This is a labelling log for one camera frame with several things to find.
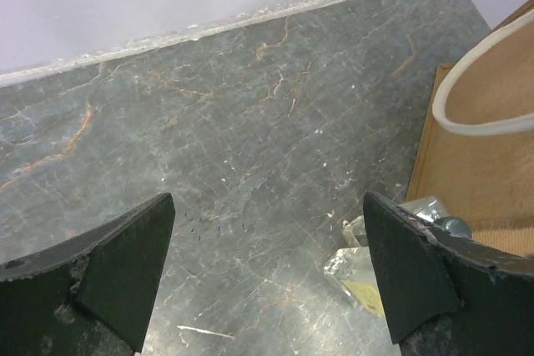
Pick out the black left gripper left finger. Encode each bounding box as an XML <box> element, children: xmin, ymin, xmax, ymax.
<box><xmin>1</xmin><ymin>193</ymin><xmax>174</xmax><ymax>355</ymax></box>

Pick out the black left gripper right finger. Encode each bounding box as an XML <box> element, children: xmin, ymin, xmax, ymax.
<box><xmin>363</xmin><ymin>192</ymin><xmax>533</xmax><ymax>355</ymax></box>

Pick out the brown canvas tote bag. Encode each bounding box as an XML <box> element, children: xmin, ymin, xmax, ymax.
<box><xmin>406</xmin><ymin>23</ymin><xmax>533</xmax><ymax>258</ymax></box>

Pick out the square bottle dark cap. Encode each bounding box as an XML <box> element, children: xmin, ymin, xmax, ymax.
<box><xmin>323</xmin><ymin>247</ymin><xmax>385</xmax><ymax>318</ymax></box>
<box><xmin>343</xmin><ymin>196</ymin><xmax>472</xmax><ymax>248</ymax></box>

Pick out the square bottle front dark cap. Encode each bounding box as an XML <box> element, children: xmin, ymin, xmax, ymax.
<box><xmin>323</xmin><ymin>247</ymin><xmax>385</xmax><ymax>318</ymax></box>

